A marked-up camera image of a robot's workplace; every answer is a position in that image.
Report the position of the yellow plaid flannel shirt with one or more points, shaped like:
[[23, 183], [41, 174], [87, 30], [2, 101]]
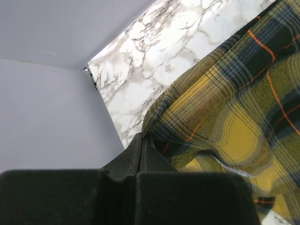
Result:
[[238, 110]]

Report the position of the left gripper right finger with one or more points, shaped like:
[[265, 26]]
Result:
[[152, 162]]

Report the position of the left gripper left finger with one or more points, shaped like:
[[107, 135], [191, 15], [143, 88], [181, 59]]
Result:
[[127, 162]]

